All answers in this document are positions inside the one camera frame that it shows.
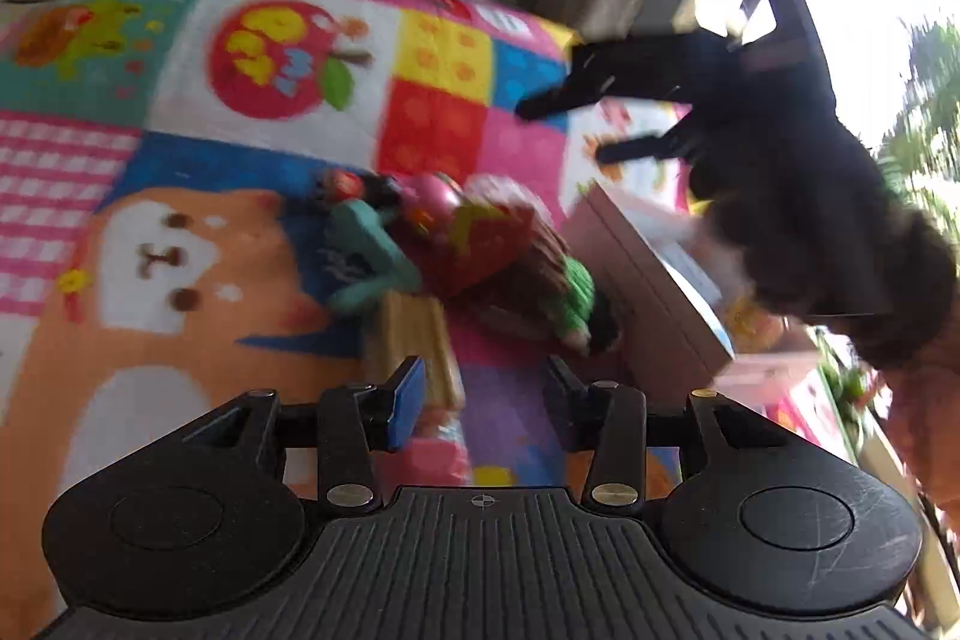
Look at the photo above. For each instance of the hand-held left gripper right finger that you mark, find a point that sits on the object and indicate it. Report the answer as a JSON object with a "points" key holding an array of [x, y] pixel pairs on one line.
{"points": [[556, 406]]}

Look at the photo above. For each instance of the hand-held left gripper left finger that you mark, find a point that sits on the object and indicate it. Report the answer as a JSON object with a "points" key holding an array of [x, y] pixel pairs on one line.
{"points": [[407, 401]]}

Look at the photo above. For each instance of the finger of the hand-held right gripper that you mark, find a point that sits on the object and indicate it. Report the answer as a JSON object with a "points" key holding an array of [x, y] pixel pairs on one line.
{"points": [[592, 78], [645, 145]]}

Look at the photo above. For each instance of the wooden block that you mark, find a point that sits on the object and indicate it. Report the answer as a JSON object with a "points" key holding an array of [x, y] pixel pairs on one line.
{"points": [[416, 347]]}

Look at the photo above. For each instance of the brown and green knitted toy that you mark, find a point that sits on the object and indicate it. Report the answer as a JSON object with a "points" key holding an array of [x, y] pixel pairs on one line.
{"points": [[555, 287]]}

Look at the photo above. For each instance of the pink cardboard box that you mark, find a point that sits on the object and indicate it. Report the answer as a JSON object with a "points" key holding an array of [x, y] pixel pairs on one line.
{"points": [[637, 265]]}

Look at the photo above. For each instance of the green plastic toy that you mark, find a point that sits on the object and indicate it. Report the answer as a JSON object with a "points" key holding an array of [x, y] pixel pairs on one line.
{"points": [[360, 257]]}

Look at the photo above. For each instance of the green foliage outside window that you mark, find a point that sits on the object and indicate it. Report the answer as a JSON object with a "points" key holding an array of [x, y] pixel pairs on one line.
{"points": [[926, 115]]}

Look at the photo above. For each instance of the pink toy ball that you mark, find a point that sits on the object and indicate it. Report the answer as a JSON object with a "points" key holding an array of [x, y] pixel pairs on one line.
{"points": [[433, 199]]}

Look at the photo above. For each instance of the pink plastic object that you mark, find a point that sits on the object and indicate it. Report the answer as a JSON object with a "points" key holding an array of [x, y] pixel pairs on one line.
{"points": [[772, 385]]}

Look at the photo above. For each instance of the small red and black toy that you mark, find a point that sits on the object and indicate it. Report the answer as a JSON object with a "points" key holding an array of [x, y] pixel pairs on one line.
{"points": [[349, 186]]}

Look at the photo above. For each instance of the colourful printed play mat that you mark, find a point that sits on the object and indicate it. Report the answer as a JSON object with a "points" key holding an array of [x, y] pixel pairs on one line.
{"points": [[225, 235]]}

